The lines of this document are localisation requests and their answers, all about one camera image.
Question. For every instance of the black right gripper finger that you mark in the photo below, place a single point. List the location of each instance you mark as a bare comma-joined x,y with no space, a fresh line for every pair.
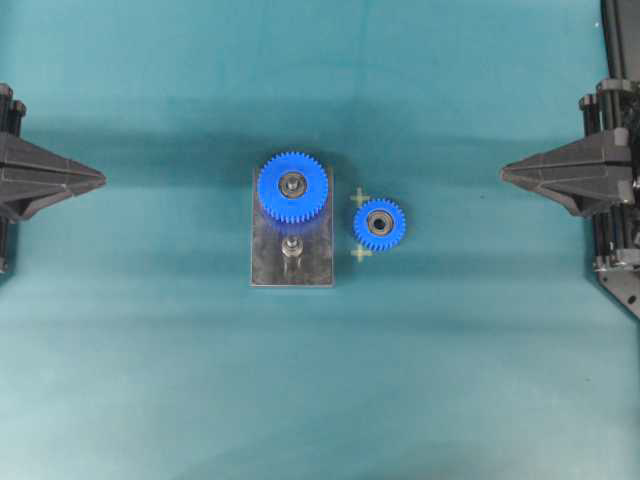
600,161
584,190

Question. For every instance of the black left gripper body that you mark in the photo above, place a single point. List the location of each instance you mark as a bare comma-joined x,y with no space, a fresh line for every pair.
12,113

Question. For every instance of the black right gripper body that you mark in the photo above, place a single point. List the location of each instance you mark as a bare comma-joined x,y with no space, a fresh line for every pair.
615,104

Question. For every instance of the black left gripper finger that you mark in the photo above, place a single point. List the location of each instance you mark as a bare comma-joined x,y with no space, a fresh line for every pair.
25,209
27,156

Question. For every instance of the small blue gear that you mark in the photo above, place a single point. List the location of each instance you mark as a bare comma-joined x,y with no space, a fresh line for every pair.
379,224

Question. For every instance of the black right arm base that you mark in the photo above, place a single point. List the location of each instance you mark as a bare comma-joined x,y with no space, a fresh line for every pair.
620,22

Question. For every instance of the large blue gear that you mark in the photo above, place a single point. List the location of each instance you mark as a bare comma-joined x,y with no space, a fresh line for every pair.
292,187

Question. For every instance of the metal shaft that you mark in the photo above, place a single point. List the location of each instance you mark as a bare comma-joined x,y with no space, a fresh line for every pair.
292,248

